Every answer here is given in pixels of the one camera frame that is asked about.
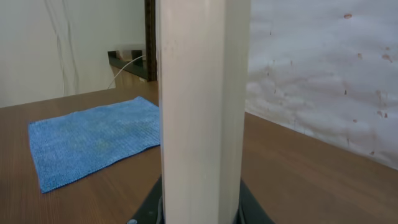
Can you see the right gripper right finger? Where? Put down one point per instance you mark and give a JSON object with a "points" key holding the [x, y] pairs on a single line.
{"points": [[250, 211]]}

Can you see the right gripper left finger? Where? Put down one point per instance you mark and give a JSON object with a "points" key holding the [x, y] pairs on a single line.
{"points": [[149, 208]]}

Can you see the white pipette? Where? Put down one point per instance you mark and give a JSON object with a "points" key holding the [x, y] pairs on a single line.
{"points": [[192, 109]]}

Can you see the blue cloth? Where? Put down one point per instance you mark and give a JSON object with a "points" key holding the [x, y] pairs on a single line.
{"points": [[93, 140]]}

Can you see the dark wooden frame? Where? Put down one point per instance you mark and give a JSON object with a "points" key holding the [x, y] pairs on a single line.
{"points": [[151, 40]]}

